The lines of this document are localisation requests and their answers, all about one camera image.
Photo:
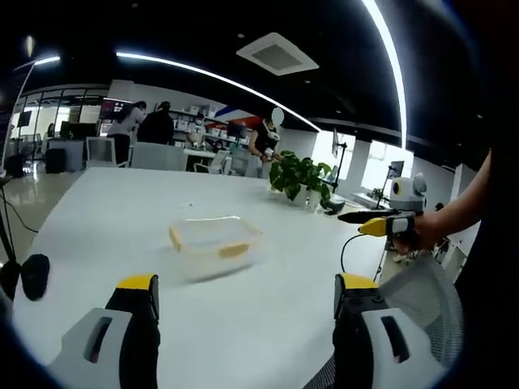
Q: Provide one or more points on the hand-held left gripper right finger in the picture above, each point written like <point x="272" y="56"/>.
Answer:
<point x="357" y="324"/>

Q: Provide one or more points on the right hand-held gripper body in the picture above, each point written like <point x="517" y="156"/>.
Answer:
<point x="407" y="196"/>

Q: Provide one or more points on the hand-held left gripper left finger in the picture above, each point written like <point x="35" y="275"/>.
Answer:
<point x="138" y="324"/>

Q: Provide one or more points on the clear plastic box yellow buckles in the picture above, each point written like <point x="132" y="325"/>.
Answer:
<point x="211" y="239"/>

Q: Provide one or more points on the person's right hand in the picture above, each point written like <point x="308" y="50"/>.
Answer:
<point x="425" y="233"/>

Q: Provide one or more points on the small screen on tripod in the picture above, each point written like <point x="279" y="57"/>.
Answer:
<point x="397" y="169"/>

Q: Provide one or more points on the potted green plant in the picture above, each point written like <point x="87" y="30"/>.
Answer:
<point x="300" y="172"/>

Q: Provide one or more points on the grey mesh office chair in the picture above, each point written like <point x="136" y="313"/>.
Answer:
<point x="430" y="291"/>

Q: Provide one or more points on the black desk stand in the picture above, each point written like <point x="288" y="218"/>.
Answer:
<point x="35" y="277"/>

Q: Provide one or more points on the ceiling light strip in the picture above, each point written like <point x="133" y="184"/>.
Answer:
<point x="394" y="61"/>
<point x="174" y="62"/>
<point x="40" y="62"/>

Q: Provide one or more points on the white office chair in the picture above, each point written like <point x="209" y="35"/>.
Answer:
<point x="215" y="162"/>

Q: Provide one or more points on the storage shelf with white boxes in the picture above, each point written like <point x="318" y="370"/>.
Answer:
<point x="219" y="125"/>

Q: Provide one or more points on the black box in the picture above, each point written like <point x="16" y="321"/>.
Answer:
<point x="55" y="161"/>

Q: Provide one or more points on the ceiling air vent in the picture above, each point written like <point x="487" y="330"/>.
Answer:
<point x="277" y="54"/>

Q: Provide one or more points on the black desktop monitor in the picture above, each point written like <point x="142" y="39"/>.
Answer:
<point x="79" y="130"/>

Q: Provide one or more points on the small monitor on stand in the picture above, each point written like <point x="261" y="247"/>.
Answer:
<point x="24" y="118"/>

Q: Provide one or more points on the wall screen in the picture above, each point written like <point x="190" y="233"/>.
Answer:
<point x="110" y="110"/>

